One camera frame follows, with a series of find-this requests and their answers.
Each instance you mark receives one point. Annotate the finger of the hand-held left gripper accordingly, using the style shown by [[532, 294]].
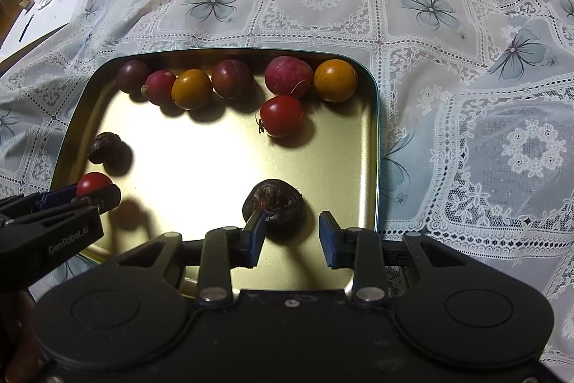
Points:
[[56, 197], [107, 197]]

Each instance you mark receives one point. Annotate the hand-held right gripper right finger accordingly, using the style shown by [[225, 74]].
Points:
[[329, 239]]

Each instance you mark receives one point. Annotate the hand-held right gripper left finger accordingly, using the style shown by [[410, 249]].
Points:
[[255, 239]]

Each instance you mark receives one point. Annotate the red cherry tomato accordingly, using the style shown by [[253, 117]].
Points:
[[281, 116], [93, 183]]

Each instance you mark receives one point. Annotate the dark brown water chestnut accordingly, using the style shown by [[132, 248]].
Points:
[[276, 201], [104, 147]]

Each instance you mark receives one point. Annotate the gold metal tray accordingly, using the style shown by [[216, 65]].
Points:
[[202, 167]]

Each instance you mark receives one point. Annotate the dark purple plum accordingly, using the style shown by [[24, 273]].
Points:
[[131, 75], [232, 78]]

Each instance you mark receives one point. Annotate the orange kumquat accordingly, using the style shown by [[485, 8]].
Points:
[[335, 80], [191, 89]]

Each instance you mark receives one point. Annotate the red radish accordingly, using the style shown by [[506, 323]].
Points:
[[288, 75], [159, 87]]

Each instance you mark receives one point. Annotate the black pen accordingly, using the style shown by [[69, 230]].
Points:
[[26, 27]]

